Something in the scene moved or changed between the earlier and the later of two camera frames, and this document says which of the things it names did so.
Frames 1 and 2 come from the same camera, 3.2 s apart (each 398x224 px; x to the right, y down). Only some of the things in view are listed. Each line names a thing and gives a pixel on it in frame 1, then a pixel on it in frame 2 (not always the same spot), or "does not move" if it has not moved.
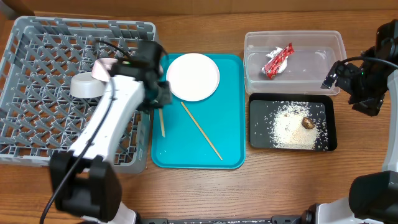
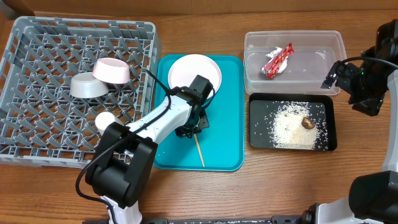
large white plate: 193,77 does not move
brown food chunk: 307,123 does not move
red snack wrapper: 271,68 does not move
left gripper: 165,98 → 183,131
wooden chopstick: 202,132 → 199,149
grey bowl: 84,85 does not move
